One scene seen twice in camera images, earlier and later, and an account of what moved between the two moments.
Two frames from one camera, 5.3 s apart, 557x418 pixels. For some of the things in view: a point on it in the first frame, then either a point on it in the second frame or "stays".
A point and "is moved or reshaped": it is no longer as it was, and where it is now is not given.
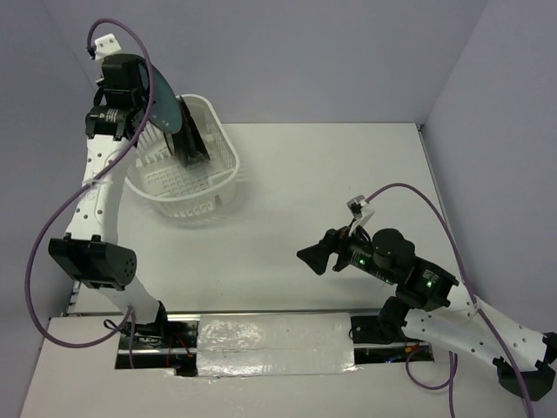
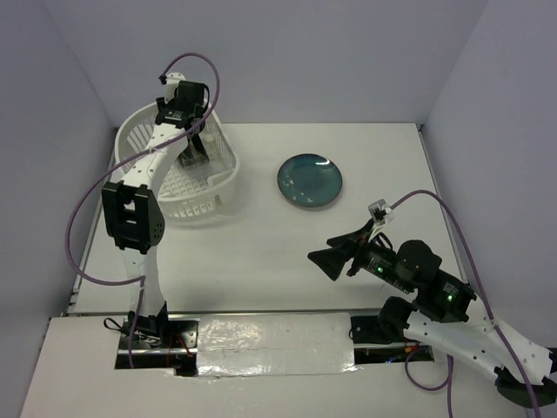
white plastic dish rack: [157, 172] stays
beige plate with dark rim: [169, 138] is moved or reshaped
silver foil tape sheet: [259, 344] stays
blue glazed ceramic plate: [166, 111] is moved or reshaped
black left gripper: [100, 84] to [161, 105]
